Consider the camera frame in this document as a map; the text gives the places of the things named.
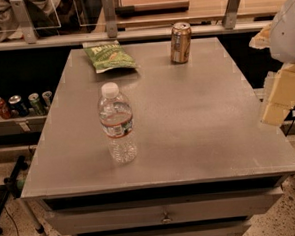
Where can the grey cloth behind glass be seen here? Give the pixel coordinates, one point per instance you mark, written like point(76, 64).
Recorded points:
point(41, 13)

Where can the silver soda can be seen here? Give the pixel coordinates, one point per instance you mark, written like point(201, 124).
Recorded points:
point(47, 97)

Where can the upper cabinet drawer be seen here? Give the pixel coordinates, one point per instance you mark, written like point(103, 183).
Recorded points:
point(245, 203)

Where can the grey metal drawer cabinet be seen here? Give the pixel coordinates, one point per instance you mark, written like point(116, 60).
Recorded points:
point(197, 130)

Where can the red soda can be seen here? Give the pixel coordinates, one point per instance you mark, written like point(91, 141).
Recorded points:
point(5, 112)

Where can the wooden board on shelf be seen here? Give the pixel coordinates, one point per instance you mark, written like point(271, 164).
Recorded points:
point(133, 7)

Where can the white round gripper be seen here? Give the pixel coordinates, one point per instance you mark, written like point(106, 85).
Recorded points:
point(287, 36)

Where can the right metal bracket post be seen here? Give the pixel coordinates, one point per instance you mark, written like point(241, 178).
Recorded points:
point(230, 15)

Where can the black tripod stand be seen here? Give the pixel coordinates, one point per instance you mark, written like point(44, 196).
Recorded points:
point(10, 184)

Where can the low grey shelf ledge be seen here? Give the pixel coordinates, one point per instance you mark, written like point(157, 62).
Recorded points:
point(22, 125)

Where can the clear plastic water bottle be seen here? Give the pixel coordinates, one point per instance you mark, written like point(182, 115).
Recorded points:
point(116, 118)

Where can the green jalapeno chip bag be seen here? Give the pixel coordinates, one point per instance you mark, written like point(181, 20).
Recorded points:
point(108, 55)

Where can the gold soda can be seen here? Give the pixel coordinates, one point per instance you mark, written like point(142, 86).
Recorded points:
point(180, 42)

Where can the metal bracket post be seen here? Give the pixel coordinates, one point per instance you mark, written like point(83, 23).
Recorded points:
point(230, 15)
point(110, 18)
point(22, 16)

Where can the left metal bracket post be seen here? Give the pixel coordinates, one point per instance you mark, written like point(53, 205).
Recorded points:
point(22, 16)

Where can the green soda can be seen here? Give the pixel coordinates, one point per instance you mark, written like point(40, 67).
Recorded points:
point(36, 104)

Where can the middle metal bracket post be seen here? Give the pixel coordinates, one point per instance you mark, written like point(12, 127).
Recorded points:
point(110, 18)

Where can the dark blue soda can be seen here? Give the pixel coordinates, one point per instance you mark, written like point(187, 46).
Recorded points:
point(18, 104)

